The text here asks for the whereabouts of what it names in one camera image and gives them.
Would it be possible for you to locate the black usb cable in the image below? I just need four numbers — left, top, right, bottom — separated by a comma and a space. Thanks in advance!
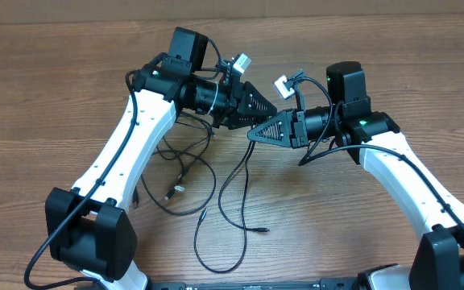
193, 139, 271, 275

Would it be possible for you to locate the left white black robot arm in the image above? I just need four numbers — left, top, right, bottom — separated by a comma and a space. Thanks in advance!
44, 27, 276, 289

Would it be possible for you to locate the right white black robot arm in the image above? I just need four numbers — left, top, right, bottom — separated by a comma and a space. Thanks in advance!
247, 61, 464, 289

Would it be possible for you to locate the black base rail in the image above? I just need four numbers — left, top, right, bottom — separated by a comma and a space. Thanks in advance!
143, 263, 410, 290

